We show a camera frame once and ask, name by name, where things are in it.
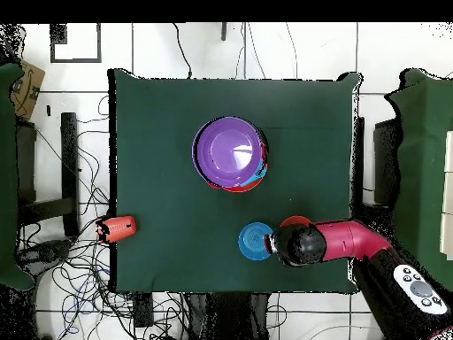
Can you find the dark green tablecloth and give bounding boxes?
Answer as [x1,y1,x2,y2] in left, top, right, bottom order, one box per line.
[107,67,362,294]

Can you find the orange cup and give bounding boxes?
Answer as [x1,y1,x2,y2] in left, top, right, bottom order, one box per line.
[95,214,137,244]

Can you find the black metal leg frame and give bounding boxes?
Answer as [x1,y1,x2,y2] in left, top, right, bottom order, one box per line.
[15,112,81,238]

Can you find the purple bowl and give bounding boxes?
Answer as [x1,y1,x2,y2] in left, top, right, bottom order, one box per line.
[191,115,267,189]

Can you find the wide orange bowl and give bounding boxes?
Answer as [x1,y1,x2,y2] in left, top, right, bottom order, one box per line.
[206,134,269,193]

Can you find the small orange bowl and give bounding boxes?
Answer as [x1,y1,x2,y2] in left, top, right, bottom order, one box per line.
[279,215,313,228]

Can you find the black floor cable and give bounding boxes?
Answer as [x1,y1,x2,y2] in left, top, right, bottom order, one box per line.
[172,22,194,80]

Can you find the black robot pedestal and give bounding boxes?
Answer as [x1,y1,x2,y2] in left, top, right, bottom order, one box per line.
[187,292,270,340]

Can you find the cardboard box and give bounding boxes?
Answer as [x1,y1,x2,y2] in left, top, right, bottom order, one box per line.
[10,58,46,122]

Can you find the black power strip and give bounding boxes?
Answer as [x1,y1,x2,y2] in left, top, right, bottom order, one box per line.
[133,292,155,328]

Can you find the white boxes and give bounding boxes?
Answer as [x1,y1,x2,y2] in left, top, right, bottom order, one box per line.
[439,129,453,261]

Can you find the blue cup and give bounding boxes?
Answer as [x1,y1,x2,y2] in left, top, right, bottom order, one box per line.
[240,158,268,188]

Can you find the black caster base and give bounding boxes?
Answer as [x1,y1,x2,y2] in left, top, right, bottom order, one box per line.
[17,238,73,274]

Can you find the black square floor frame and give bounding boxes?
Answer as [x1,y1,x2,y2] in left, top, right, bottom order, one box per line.
[50,22,103,64]

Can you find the black chair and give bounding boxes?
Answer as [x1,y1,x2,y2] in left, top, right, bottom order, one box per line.
[372,118,403,206]

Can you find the green cloth side table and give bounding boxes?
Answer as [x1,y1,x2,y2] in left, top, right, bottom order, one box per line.
[383,67,453,290]
[0,61,36,291]

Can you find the blue bowl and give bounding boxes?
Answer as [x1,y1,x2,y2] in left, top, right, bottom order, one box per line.
[237,221,274,262]

